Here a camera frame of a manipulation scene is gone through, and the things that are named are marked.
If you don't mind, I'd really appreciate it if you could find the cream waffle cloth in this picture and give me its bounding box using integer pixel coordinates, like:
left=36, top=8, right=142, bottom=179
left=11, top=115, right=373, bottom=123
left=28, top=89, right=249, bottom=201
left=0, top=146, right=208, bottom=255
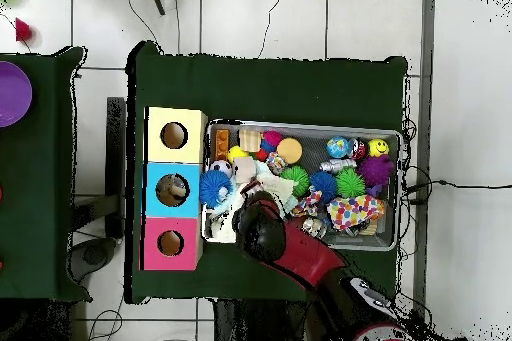
left=210, top=172, right=299, bottom=244

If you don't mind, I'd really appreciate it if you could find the colourful polka dot cloth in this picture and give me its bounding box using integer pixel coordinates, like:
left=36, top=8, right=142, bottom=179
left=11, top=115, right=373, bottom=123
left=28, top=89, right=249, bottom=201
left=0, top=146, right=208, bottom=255
left=325, top=194, right=386, bottom=231

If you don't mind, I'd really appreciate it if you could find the shallow clear mesh bin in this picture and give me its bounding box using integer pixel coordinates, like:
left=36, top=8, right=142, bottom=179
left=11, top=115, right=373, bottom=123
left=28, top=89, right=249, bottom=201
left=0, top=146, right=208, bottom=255
left=201, top=118, right=403, bottom=253

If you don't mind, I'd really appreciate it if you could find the plain wooden cube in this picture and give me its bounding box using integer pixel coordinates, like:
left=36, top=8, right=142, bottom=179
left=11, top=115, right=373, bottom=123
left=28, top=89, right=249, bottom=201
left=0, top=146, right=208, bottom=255
left=232, top=156, right=258, bottom=185

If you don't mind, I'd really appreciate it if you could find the yellow tennis ball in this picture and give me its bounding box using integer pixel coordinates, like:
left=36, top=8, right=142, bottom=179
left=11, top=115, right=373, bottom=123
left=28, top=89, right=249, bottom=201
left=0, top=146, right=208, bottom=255
left=226, top=145, right=250, bottom=164

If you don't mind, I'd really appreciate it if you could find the small soccer ball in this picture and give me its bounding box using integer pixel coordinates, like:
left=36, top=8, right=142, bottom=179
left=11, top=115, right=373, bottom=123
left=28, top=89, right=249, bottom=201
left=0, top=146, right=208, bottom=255
left=209, top=159, right=235, bottom=177

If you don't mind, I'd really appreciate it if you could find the large blue spiky ball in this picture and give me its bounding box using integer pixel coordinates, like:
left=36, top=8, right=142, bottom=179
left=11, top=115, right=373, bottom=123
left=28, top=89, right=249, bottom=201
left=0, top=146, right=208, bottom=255
left=198, top=168, right=235, bottom=209

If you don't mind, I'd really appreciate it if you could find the dark green table cloth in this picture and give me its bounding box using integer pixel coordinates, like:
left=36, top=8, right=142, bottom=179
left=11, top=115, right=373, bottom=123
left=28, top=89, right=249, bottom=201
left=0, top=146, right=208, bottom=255
left=0, top=45, right=93, bottom=303
left=123, top=40, right=409, bottom=305

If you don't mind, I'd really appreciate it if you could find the blue globe ball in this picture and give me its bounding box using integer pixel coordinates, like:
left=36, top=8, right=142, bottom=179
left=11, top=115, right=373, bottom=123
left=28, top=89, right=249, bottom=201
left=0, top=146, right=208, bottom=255
left=325, top=135, right=350, bottom=159

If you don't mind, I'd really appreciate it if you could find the purple spiky toy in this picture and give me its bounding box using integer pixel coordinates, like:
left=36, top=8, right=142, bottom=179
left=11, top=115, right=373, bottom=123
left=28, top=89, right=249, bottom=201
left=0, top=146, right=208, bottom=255
left=357, top=154, right=396, bottom=198

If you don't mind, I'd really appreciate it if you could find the yellow smiley ball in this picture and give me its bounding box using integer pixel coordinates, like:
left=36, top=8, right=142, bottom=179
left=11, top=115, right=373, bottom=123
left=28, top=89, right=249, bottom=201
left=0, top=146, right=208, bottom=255
left=368, top=138, right=390, bottom=158

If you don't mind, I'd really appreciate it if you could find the purple bowl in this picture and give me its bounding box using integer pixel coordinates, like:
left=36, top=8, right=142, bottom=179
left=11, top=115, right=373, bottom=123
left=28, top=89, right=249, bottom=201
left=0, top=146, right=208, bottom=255
left=0, top=60, right=33, bottom=129

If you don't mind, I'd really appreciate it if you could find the small red floor toy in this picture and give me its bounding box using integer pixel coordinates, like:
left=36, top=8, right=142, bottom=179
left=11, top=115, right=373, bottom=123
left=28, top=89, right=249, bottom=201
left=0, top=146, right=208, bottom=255
left=14, top=16, right=33, bottom=43

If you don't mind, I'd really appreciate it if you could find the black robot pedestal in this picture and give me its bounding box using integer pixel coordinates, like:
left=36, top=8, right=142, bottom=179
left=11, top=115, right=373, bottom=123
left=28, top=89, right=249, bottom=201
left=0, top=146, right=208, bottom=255
left=213, top=298, right=313, bottom=341

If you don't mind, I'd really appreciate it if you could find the black power cable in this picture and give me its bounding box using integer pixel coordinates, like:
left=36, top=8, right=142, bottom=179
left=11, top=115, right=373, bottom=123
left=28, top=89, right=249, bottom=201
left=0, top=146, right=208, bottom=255
left=403, top=178, right=512, bottom=195

